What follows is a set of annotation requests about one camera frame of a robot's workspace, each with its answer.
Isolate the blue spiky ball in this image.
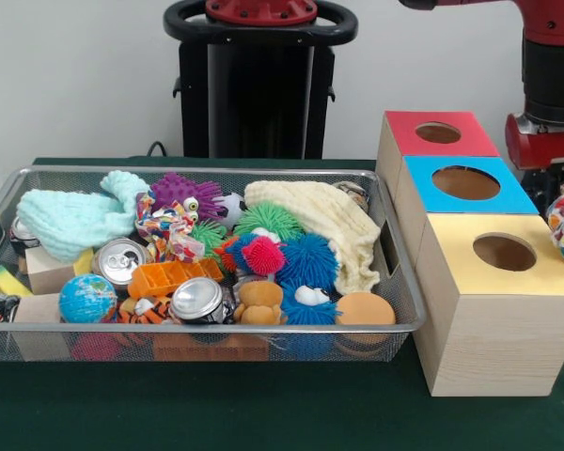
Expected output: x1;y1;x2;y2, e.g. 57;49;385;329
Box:
279;233;340;283

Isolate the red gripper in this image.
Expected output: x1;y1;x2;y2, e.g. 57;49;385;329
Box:
505;112;564;208

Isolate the blue globe ball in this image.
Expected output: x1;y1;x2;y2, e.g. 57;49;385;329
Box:
57;273;118;324

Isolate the pink spiky ball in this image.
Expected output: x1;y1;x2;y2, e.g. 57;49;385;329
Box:
242;236;288;276

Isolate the cream cloth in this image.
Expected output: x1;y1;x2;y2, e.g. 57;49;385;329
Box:
243;179;382;295

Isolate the purple spiky ball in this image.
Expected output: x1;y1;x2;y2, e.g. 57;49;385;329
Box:
149;171;225;222

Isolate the mint green cloth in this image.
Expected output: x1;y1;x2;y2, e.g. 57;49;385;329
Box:
16;169;150;263

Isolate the wooden box with three holes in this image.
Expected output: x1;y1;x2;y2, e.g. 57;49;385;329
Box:
374;110;564;398

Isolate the orange plastic crate toy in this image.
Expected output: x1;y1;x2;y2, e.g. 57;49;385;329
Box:
128;257;226;300

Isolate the silver mesh bin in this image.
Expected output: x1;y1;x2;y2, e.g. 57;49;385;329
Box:
0;164;428;363

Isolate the orange plush toy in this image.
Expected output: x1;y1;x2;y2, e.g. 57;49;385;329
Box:
233;280;287;326

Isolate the silver drink can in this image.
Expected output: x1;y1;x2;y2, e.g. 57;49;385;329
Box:
170;276;227;325
93;238;150;288

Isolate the dark green cloth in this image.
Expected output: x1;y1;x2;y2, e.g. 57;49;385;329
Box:
0;157;564;451

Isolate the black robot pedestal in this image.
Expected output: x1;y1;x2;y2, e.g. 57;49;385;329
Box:
163;0;359;160

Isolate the small soccer ball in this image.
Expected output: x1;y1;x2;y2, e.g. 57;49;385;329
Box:
213;191;248;229

